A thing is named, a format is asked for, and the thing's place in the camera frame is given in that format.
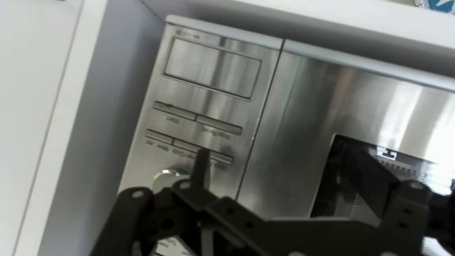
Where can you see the stainless steel microwave body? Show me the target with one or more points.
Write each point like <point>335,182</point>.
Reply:
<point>207,100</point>

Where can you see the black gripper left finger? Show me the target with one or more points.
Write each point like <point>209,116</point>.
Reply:
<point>128,222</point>

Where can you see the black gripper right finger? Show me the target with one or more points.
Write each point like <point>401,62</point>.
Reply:
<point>412,208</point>

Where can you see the stainless steel microwave door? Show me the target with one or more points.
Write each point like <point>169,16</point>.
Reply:
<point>321,118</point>

